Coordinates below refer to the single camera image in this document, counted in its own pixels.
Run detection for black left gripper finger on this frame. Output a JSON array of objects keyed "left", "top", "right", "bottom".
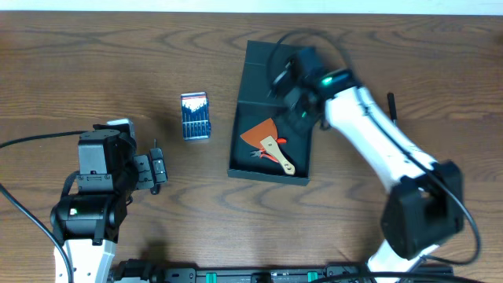
[
  {"left": 133, "top": 155, "right": 155, "bottom": 190},
  {"left": 150, "top": 147, "right": 168, "bottom": 195}
]

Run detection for orange scraper wooden handle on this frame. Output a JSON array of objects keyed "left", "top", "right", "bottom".
[{"left": 240, "top": 118, "right": 296, "bottom": 175}]

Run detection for small hammer red black handle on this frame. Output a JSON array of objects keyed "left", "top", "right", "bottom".
[{"left": 387, "top": 93, "right": 398, "bottom": 127}]

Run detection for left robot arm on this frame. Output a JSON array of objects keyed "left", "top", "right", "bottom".
[{"left": 50, "top": 119, "right": 168, "bottom": 282}]

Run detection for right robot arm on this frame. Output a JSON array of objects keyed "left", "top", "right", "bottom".
[{"left": 227, "top": 42, "right": 470, "bottom": 282}]

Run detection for black open gift box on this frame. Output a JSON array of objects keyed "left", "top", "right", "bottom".
[{"left": 227, "top": 41, "right": 312, "bottom": 186}]

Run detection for blue precision screwdriver set case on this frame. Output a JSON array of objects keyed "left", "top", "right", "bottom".
[{"left": 181, "top": 92, "right": 211, "bottom": 141}]

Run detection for red handled pliers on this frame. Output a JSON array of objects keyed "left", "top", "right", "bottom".
[{"left": 250, "top": 138, "right": 288, "bottom": 163}]

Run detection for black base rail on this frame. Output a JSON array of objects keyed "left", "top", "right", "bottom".
[{"left": 108, "top": 258, "right": 455, "bottom": 283}]

